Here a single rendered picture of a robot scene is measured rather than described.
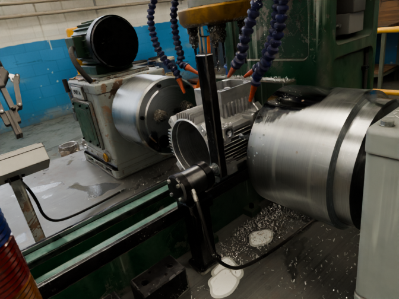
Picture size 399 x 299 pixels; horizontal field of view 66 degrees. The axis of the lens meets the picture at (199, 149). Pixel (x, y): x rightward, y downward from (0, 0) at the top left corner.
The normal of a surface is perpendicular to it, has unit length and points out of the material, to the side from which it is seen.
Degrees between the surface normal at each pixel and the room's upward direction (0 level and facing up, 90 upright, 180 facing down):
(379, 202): 90
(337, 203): 103
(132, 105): 62
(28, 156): 54
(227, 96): 90
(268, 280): 0
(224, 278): 0
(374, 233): 90
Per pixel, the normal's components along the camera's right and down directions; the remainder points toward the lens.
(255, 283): -0.14, -0.91
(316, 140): -0.70, -0.25
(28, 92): 0.64, 0.22
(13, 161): 0.43, -0.36
